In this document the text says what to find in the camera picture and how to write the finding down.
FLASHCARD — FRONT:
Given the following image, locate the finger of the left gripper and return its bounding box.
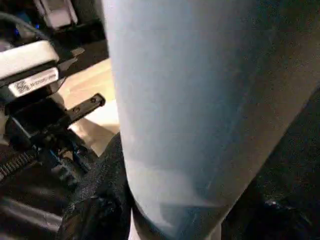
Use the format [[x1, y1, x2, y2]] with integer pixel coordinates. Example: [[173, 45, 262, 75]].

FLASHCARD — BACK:
[[67, 93, 106, 123]]

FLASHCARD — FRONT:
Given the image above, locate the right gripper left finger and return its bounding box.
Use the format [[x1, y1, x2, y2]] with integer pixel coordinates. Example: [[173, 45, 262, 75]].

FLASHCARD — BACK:
[[59, 131, 137, 240]]

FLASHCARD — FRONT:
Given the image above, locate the white plastic table top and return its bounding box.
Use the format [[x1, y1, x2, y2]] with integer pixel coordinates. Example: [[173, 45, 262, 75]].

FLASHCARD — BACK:
[[56, 57, 121, 157]]

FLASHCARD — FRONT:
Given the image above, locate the white plastic table leg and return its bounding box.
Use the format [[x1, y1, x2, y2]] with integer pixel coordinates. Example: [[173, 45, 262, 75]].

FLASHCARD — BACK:
[[103, 0, 320, 240]]

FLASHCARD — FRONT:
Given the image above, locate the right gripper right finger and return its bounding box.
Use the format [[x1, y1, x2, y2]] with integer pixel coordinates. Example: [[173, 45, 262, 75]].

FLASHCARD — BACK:
[[222, 159, 320, 240]]

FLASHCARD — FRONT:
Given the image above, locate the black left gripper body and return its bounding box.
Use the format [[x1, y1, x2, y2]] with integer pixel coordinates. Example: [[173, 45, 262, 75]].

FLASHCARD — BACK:
[[0, 96, 90, 191]]

